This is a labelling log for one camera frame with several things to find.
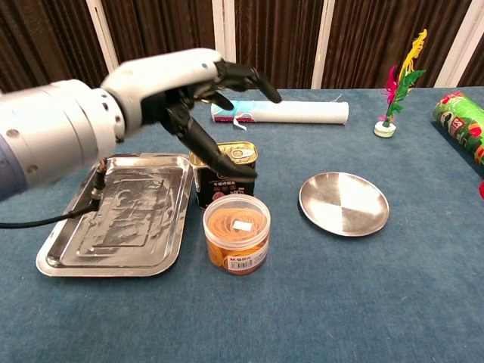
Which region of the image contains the rectangular stainless steel tray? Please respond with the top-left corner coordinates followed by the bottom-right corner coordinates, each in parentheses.
top-left (36, 152), bottom-right (196, 278)

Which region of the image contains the green chips tube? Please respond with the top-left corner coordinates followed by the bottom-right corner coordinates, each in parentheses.
top-left (432, 92), bottom-right (484, 167)

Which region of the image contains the white partition post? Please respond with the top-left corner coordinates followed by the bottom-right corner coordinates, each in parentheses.
top-left (85, 0), bottom-right (119, 75)
top-left (434, 0), bottom-right (484, 88)
top-left (310, 0), bottom-right (337, 90)
top-left (211, 0), bottom-right (238, 91)

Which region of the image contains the colourful feather shuttlecock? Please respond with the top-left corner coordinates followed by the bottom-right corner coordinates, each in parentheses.
top-left (374, 29), bottom-right (428, 139)

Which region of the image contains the white and blue rolled tube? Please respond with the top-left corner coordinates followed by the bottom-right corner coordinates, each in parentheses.
top-left (210, 98), bottom-right (350, 132)

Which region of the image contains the black luncheon meat can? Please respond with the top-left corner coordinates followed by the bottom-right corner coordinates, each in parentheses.
top-left (188, 141), bottom-right (259, 210)

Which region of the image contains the round stainless steel plate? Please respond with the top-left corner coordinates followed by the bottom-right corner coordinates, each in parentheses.
top-left (299, 171), bottom-right (391, 238)

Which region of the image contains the clear plastic rubber band jar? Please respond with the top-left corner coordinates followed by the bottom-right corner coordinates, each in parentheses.
top-left (202, 193), bottom-right (272, 277)

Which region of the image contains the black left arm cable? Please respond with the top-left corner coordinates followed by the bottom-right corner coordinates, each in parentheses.
top-left (0, 157), bottom-right (110, 230)

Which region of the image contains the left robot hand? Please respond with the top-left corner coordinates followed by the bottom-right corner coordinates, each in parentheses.
top-left (100, 48), bottom-right (284, 180)

